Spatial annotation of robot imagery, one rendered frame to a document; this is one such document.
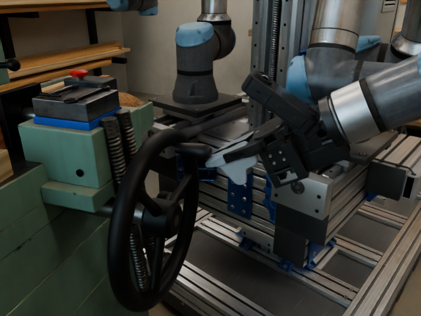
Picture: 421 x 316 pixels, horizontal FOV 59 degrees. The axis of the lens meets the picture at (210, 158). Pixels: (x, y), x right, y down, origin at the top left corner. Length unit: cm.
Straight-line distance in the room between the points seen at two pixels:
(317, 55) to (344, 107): 14
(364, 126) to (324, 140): 6
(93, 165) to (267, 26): 71
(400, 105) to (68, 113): 44
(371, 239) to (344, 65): 117
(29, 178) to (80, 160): 8
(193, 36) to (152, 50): 330
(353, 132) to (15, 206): 48
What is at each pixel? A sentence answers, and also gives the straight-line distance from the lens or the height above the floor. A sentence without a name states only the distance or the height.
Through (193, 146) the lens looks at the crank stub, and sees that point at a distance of 57.
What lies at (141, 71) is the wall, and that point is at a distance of 458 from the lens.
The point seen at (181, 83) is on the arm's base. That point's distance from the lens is 118.
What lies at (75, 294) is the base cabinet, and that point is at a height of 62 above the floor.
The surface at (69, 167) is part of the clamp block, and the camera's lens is 60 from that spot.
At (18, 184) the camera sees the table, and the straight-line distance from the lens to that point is 60.
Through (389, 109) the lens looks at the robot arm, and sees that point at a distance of 49.
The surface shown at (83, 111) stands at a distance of 56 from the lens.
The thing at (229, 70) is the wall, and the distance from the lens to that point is 400.
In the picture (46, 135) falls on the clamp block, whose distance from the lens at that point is 60.
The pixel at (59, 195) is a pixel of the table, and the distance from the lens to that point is 61.
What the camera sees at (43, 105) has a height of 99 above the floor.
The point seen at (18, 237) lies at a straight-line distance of 62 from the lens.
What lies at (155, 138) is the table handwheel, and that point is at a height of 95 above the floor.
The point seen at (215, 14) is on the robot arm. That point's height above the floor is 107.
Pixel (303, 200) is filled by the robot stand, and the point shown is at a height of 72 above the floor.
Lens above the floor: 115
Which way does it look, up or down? 25 degrees down
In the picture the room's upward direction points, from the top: straight up
